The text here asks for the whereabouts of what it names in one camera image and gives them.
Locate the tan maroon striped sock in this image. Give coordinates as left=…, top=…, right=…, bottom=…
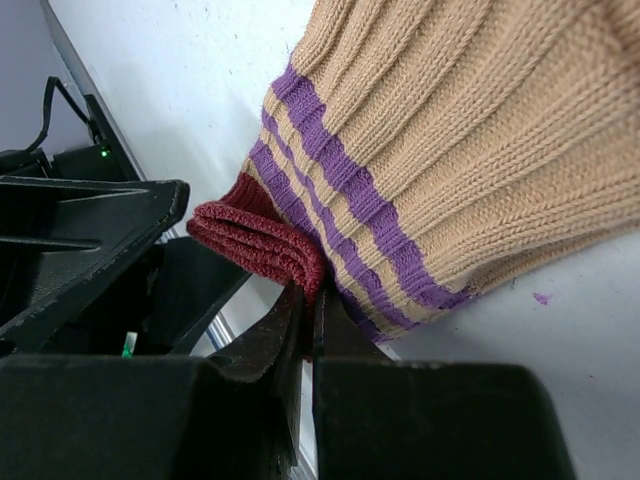
left=187, top=1, right=639, bottom=343

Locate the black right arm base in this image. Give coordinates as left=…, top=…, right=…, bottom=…
left=1, top=76, right=142, bottom=182

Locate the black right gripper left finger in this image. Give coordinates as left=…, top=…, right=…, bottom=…
left=1, top=285, right=304, bottom=479

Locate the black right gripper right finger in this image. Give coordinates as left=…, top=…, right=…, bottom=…
left=312, top=283, right=575, bottom=479

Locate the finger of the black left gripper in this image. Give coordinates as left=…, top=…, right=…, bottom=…
left=1, top=176, right=190, bottom=356

